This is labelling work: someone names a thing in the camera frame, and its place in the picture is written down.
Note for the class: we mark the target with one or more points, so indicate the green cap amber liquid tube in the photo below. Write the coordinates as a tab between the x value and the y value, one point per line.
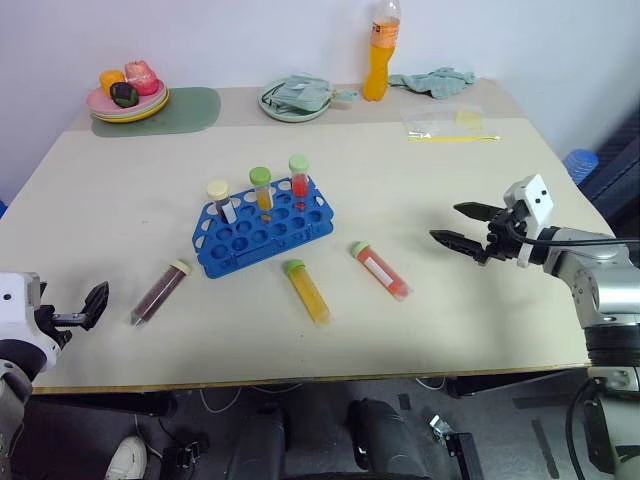
263	197

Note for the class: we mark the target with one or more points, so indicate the green cap yellow liquid tube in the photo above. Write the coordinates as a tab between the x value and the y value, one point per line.
307	292

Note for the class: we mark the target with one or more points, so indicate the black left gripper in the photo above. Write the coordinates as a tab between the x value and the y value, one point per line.
67	320

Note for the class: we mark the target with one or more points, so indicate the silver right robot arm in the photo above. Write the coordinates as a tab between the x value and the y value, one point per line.
597	280

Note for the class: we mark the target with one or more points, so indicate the cream cap dark purple tube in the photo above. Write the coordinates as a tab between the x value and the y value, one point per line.
159	292

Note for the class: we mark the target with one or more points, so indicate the folded teal cloth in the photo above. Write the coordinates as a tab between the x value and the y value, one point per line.
305	95

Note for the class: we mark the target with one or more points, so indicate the green cap red liquid tube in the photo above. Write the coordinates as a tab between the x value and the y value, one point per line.
299	186

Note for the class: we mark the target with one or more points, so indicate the cream cap dark labelled tube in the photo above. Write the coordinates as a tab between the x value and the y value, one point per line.
223	202

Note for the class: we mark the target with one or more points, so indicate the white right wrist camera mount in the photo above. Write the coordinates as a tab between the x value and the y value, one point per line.
536	200

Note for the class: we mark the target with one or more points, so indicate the blue bottle cap stack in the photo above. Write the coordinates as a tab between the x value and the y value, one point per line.
582	165

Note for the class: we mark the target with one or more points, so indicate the black textured case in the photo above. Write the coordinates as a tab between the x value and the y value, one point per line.
617	170

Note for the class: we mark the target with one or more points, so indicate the white shoe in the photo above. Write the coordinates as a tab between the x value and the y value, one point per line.
127	457

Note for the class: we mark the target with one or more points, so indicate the pale yellow paper piece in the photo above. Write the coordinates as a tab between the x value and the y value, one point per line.
470	120

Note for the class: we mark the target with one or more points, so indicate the pink plastic plate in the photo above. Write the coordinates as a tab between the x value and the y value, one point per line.
100	102

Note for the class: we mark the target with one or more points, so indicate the orange yellow toy food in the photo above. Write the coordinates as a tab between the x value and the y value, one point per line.
111	80

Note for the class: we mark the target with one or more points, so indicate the small black floor clamp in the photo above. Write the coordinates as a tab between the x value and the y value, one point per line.
185	452

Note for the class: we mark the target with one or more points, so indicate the orange soda plastic bottle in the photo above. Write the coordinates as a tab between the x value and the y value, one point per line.
377	70

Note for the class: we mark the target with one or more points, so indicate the mint green round plate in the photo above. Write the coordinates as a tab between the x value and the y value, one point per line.
280	114

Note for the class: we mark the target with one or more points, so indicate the stack of coloured plates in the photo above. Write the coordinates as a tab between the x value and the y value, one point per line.
159	103

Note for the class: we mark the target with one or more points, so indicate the black green toy food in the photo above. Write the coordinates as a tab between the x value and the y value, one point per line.
124	95

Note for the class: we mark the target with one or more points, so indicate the green table placemat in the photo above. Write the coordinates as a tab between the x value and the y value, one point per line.
192	112

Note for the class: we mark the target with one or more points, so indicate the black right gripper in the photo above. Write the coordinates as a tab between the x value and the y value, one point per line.
506	240

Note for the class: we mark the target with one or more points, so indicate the green cap red labelled tube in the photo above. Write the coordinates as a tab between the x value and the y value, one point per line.
382	270

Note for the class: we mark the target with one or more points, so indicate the dark rounded shape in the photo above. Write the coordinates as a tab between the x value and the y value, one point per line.
387	440
262	447

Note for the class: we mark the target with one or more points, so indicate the clear zip plastic bag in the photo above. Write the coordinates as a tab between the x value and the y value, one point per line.
430	122

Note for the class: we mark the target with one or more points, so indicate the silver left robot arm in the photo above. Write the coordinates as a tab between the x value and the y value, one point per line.
11	410

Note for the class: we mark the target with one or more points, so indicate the blue plastic test tube rack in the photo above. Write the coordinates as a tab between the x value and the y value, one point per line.
260	239

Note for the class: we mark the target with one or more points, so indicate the yellow plastic plate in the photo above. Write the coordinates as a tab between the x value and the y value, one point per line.
145	116

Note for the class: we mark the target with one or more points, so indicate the crumpled teal cloth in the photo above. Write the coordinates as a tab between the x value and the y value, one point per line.
435	84

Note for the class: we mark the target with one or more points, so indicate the black metal caster bracket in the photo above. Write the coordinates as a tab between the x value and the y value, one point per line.
457	445

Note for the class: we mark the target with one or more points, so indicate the black table frame bar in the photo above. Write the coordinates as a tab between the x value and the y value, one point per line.
100	404

